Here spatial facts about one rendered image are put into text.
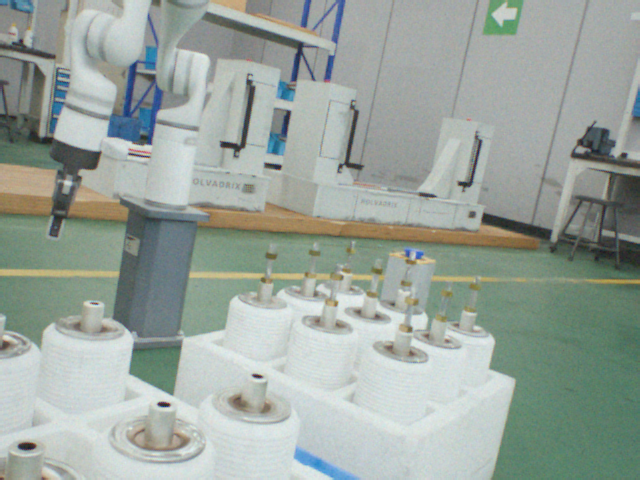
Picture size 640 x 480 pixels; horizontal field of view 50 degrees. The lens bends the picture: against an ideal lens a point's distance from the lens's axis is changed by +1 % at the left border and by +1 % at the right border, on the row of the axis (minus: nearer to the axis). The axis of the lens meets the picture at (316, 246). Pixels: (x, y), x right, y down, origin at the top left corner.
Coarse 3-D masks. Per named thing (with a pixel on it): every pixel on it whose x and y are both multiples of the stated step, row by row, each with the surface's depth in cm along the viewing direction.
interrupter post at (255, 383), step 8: (248, 376) 63; (256, 376) 64; (264, 376) 64; (248, 384) 63; (256, 384) 63; (264, 384) 63; (248, 392) 63; (256, 392) 63; (264, 392) 63; (248, 400) 63; (256, 400) 63; (264, 400) 64; (248, 408) 63; (256, 408) 63
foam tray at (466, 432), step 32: (192, 352) 100; (224, 352) 98; (192, 384) 101; (224, 384) 97; (288, 384) 91; (352, 384) 96; (512, 384) 112; (320, 416) 88; (352, 416) 86; (448, 416) 91; (480, 416) 101; (320, 448) 88; (352, 448) 86; (384, 448) 83; (416, 448) 81; (448, 448) 92; (480, 448) 105
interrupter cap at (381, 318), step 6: (348, 312) 105; (354, 312) 106; (360, 312) 108; (378, 312) 109; (354, 318) 103; (360, 318) 103; (366, 318) 104; (372, 318) 105; (378, 318) 106; (384, 318) 106; (390, 318) 106
